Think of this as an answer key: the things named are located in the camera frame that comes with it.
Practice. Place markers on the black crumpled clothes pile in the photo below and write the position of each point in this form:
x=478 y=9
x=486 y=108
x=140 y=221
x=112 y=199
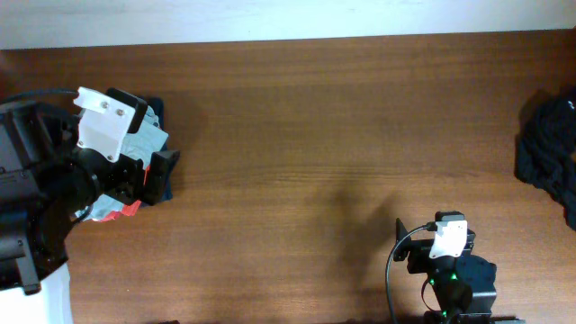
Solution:
x=545 y=149

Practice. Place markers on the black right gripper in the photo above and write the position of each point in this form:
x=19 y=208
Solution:
x=420 y=250

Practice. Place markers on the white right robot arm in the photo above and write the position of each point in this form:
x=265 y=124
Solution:
x=463 y=283

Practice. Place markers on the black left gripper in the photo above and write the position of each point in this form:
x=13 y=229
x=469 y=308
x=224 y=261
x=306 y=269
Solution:
x=131 y=188

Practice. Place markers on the red folded soccer t-shirt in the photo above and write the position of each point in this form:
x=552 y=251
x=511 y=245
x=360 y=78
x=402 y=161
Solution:
x=107 y=208

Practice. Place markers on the dark navy folded garment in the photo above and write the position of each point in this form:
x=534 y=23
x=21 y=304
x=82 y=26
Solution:
x=162 y=148

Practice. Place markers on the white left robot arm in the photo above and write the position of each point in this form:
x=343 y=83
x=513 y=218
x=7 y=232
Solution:
x=48 y=186

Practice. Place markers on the light blue t-shirt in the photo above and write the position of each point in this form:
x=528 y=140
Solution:
x=95 y=161

